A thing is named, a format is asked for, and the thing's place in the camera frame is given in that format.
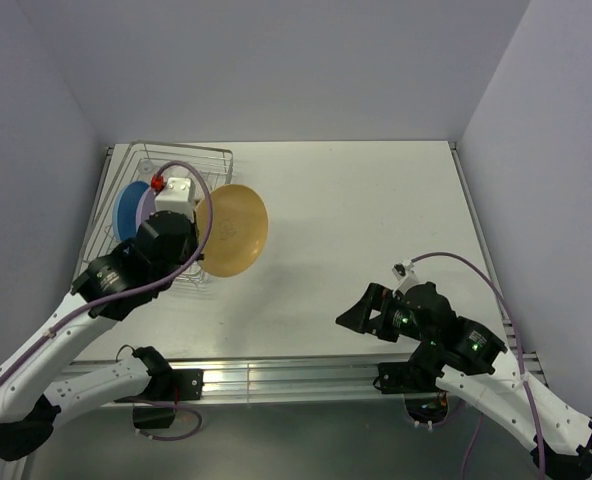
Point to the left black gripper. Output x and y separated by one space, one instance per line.
192 233

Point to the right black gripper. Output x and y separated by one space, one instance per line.
376 297

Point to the purple plate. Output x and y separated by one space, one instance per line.
145 208

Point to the orange plate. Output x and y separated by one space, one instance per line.
239 231

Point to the blue plate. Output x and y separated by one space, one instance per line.
125 208

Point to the clear glass cup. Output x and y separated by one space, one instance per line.
146 169

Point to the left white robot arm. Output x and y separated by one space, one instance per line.
33 401

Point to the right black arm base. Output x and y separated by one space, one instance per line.
424 401

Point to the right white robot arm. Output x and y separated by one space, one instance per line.
465 358

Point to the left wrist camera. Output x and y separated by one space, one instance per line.
174 194

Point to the metal wire dish rack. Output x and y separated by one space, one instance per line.
215 165

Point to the aluminium mounting rail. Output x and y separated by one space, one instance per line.
288 380

